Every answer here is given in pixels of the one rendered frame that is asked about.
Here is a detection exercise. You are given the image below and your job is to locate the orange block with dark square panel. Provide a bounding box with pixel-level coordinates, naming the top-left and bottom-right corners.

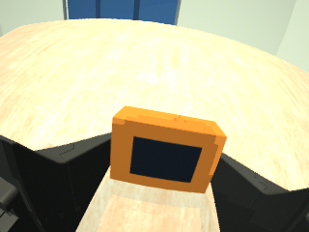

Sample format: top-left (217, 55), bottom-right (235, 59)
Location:
top-left (109, 105), bottom-right (227, 193)

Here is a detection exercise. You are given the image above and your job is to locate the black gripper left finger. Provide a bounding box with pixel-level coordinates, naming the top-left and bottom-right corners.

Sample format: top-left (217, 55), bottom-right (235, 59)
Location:
top-left (0, 131), bottom-right (112, 232)

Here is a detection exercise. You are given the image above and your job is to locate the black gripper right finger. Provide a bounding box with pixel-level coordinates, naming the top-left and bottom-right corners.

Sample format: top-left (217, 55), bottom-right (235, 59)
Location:
top-left (210, 152), bottom-right (309, 232)

